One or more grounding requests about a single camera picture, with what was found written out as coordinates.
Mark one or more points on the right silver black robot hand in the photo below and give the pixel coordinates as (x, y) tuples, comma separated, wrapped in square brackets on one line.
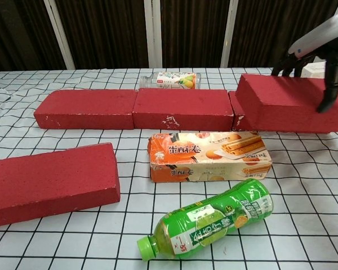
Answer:
[(321, 31)]

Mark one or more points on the red brick with peeled patch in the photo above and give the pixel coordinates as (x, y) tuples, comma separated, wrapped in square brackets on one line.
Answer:
[(284, 95)]

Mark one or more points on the small white cardboard box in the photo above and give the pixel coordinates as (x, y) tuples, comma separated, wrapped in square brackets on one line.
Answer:
[(315, 70)]

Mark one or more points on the clear bottle with fruit label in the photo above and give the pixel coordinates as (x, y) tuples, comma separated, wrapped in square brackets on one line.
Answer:
[(174, 81)]

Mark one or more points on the red brick with chipped face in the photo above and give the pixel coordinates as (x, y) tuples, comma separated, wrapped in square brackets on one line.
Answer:
[(183, 104)]

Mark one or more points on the orange egg roll snack box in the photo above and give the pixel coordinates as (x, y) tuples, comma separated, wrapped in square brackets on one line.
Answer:
[(202, 163)]

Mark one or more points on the green tea plastic bottle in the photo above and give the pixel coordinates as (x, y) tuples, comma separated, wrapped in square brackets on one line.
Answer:
[(208, 225)]

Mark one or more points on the white black checkered tablecloth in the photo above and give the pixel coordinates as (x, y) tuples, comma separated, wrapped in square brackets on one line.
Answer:
[(73, 247)]

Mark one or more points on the white metal frame post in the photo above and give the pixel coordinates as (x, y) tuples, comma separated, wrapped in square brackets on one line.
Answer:
[(59, 36), (152, 33), (228, 36)]

